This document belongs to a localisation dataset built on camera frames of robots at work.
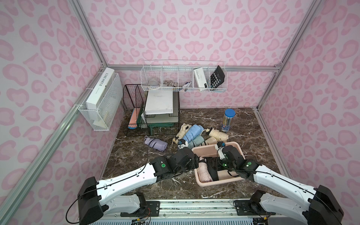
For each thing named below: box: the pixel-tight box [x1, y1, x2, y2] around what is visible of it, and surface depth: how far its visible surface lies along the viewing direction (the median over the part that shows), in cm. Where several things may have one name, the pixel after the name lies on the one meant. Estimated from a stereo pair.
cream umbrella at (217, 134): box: [205, 126, 229, 143], surface depth 100 cm
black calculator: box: [210, 65, 225, 89], surface depth 93 cm
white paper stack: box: [144, 90, 174, 115], surface depth 95 cm
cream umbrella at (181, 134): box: [170, 122, 192, 149], surface depth 100 cm
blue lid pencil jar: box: [220, 108, 236, 133], surface depth 95 cm
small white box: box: [193, 67, 209, 89], surface depth 94 cm
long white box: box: [85, 67, 115, 111], surface depth 71 cm
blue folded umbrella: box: [182, 124, 205, 143], surface depth 99 cm
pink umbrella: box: [197, 156, 214, 183], surface depth 81 cm
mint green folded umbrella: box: [187, 135, 205, 150], surface depth 97 cm
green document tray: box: [141, 112, 179, 135], surface depth 91 cm
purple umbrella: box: [143, 135, 168, 152], surface depth 97 cm
